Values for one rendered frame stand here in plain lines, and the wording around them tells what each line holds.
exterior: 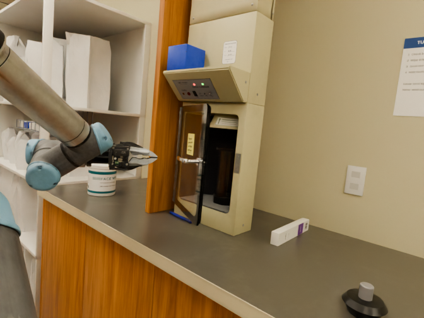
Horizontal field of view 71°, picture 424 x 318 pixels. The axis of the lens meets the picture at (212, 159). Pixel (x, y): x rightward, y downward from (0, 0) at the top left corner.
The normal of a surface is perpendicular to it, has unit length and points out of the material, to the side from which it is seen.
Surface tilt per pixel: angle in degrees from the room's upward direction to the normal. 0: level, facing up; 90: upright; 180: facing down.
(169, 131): 90
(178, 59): 90
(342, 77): 90
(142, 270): 90
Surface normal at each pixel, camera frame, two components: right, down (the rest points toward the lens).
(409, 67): -0.65, 0.02
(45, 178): 0.32, 0.44
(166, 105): 0.75, 0.14
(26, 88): 0.78, 0.44
